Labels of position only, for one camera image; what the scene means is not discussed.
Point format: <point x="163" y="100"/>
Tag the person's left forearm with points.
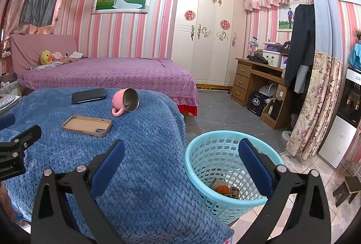
<point x="5" y="198"/>

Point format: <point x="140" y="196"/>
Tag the printed snack packet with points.
<point x="234" y="193"/>

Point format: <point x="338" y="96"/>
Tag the yellow duck plush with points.
<point x="45" y="57"/>

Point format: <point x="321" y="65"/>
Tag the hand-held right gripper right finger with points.
<point x="255" y="167"/>

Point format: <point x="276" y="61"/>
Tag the brown paper ball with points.
<point x="217" y="183"/>

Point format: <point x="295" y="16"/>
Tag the light blue plastic basket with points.
<point x="214" y="153"/>

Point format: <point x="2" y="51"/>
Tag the blue fleece blanket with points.
<point x="146" y="125"/>

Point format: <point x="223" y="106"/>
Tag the dark hanging garment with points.
<point x="301" y="43"/>

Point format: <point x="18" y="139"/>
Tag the black gift box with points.
<point x="256" y="104"/>

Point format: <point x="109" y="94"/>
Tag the wooden desk with drawers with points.
<point x="241" y="77"/>

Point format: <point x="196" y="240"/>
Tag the small couple wall poster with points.
<point x="284" y="18"/>

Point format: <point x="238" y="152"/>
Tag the purple bag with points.
<point x="273" y="48"/>

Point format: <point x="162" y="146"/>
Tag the pink cloth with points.
<point x="57" y="55"/>

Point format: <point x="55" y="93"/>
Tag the light blue cloth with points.
<point x="356" y="56"/>

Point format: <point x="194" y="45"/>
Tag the beige floral curtain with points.
<point x="313" y="105"/>

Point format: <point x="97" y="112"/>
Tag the white storage box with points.
<point x="272" y="59"/>

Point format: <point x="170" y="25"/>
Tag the small green plant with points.
<point x="358" y="33"/>

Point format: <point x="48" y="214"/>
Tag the purple dotted bed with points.
<point x="112" y="72"/>

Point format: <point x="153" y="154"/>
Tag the white round appliance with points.
<point x="266" y="89"/>

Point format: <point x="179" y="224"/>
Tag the pink covered headboard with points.
<point x="33" y="45"/>

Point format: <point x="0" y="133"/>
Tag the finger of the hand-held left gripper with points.
<point x="7" y="121"/>
<point x="28" y="135"/>

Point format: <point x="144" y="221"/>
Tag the pink mug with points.
<point x="118" y="100"/>

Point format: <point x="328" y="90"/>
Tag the brown phone case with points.
<point x="84" y="125"/>

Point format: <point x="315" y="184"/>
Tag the white wardrobe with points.
<point x="208" y="57"/>

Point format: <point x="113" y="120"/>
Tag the open cardboard box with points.
<point x="266" y="115"/>

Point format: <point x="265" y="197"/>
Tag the dark wooden stool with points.
<point x="352" y="183"/>

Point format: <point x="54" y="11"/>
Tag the black printed bag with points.
<point x="286" y="48"/>

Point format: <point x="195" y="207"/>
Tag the dotted white cloth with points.
<point x="8" y="103"/>

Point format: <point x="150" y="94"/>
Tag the desk lamp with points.
<point x="253" y="41"/>

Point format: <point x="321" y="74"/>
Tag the dark folded garment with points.
<point x="258" y="58"/>

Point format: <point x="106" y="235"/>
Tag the pink satin curtain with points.
<point x="14" y="15"/>

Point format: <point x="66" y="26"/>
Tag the black smartphone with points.
<point x="88" y="96"/>

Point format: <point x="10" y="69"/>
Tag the red round wardrobe ornament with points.
<point x="225" y="24"/>
<point x="189" y="15"/>

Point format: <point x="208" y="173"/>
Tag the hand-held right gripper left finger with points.
<point x="108" y="166"/>

